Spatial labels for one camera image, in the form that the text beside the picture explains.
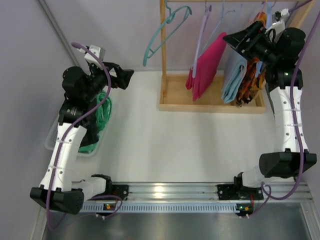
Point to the lilac hanger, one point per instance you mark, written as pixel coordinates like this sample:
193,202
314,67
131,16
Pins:
207,11

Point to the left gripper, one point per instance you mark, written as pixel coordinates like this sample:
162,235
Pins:
113,77

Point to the orange patterned trousers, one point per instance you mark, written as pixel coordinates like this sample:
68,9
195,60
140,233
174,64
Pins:
251,82

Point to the light blue hanger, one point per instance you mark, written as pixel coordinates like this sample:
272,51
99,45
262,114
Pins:
223,14

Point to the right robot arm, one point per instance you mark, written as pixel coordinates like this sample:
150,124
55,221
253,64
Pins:
281,52

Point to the wooden clothes rack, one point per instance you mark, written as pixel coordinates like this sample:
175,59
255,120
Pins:
175,97

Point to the teal hanger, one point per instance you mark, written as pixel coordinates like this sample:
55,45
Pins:
167,16

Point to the pink trousers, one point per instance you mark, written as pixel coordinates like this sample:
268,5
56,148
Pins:
201,76

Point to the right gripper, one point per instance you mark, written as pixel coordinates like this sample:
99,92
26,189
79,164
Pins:
251,43

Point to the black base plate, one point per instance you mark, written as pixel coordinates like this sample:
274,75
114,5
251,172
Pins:
235,191
120,190

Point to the light blue trousers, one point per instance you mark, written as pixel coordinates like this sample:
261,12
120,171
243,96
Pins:
234,73

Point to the aluminium mounting rail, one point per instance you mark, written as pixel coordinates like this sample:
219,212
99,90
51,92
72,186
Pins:
202,191

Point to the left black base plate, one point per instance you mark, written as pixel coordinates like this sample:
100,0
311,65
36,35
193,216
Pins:
120,190

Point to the green trousers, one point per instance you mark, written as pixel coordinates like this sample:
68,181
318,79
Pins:
103,114

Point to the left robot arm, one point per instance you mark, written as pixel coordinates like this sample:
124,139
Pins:
76,128

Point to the grey slotted cable duct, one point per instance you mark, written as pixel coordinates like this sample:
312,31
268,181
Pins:
164,207

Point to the black trousers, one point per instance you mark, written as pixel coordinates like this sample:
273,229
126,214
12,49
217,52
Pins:
91,136

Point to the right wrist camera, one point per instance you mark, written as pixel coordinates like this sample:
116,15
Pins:
278,21

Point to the white plastic basket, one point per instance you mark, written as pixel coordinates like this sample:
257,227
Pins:
50,140

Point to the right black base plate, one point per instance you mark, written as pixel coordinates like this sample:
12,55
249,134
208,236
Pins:
235,191

